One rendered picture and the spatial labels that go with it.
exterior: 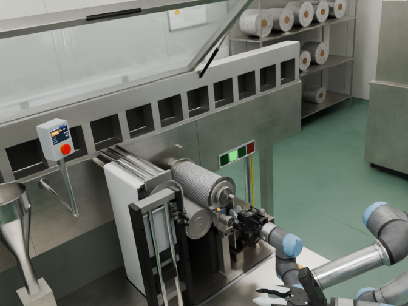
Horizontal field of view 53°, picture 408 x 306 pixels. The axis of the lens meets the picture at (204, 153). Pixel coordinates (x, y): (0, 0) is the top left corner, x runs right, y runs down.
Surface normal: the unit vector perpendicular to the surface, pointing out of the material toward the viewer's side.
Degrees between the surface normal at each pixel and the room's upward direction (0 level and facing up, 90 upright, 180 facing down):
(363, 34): 90
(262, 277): 0
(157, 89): 90
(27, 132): 90
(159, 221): 90
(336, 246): 0
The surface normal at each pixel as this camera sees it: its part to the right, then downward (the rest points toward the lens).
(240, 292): -0.09, -0.90
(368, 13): -0.77, 0.33
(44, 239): 0.63, 0.27
